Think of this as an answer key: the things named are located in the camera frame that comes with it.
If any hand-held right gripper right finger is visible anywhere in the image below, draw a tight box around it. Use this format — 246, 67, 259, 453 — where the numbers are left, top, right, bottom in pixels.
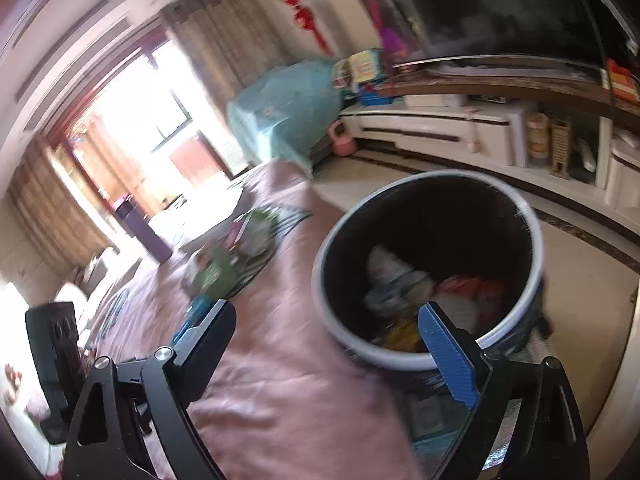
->
416, 301, 592, 480

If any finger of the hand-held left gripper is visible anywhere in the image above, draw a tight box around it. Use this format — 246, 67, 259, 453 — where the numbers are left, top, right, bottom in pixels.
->
24, 301, 86, 445

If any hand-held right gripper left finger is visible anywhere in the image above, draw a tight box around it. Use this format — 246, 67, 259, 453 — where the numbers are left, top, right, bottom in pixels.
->
61, 299, 238, 480

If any yellow snack wrapper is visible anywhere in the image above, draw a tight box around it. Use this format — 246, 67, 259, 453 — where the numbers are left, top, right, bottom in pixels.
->
384, 319, 427, 354

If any red snack wrapper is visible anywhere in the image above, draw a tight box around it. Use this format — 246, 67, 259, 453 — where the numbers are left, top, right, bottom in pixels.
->
434, 274, 507, 337

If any white foam fruit net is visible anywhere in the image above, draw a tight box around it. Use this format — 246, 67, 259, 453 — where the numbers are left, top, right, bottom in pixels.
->
362, 244, 437, 322

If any white round trash bin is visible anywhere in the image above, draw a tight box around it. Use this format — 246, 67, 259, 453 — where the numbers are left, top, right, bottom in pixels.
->
310, 169, 546, 374

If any blue snack bag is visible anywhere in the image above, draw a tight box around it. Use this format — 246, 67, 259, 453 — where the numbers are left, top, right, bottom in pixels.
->
172, 294, 215, 344

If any green snack bag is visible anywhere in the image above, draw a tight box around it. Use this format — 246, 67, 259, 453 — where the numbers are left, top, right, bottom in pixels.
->
191, 247, 242, 302

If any light beige sofa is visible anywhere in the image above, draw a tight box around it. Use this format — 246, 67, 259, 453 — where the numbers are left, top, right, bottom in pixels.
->
49, 247, 147, 322

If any pink tablecloth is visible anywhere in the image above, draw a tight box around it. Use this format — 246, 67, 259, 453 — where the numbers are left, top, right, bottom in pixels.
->
20, 159, 417, 480

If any green children's book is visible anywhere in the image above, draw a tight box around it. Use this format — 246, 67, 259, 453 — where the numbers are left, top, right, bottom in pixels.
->
229, 209, 282, 257

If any beige patterned curtain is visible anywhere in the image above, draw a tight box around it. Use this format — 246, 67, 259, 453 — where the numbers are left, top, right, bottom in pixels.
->
7, 139, 117, 272
161, 0, 289, 107

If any white low TV cabinet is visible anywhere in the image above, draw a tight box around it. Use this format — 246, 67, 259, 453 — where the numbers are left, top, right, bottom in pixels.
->
339, 94, 640, 222

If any yellow jar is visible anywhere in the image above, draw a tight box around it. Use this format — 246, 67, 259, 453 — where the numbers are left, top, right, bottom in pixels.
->
524, 112, 550, 167

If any wooden perforated board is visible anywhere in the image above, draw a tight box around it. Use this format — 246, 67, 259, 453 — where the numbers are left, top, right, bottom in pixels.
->
549, 118, 573, 179

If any pink kettle on floor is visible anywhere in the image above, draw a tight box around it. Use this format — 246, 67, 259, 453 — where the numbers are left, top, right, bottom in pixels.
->
327, 120, 358, 158

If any teal furniture dust cover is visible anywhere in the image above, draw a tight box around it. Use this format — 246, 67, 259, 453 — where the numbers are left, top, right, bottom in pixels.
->
227, 57, 347, 177

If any white set-top box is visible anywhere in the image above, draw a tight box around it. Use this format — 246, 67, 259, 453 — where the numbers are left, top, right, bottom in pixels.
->
403, 93, 467, 109

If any blue toy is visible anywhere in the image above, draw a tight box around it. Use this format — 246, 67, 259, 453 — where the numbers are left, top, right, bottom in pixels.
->
359, 87, 397, 108

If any brown wooden TV riser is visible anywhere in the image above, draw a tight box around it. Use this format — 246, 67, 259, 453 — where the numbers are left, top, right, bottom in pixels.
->
391, 56, 640, 117

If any yellow green toy box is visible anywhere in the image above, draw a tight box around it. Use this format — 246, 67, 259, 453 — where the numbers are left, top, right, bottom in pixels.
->
332, 48, 387, 97

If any small orange toy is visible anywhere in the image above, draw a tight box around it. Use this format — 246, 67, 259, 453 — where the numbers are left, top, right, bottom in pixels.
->
606, 59, 634, 99

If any black flat television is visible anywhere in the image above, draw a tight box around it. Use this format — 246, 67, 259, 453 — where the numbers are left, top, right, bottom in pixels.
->
339, 0, 640, 69

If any pink long stick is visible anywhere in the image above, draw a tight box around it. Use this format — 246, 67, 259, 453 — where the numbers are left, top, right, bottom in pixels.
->
354, 0, 399, 59

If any red heart string decoration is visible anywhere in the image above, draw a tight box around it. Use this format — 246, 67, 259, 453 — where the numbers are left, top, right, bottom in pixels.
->
254, 0, 334, 57

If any black cable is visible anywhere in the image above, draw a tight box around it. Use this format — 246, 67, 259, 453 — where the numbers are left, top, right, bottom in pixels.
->
559, 0, 619, 112

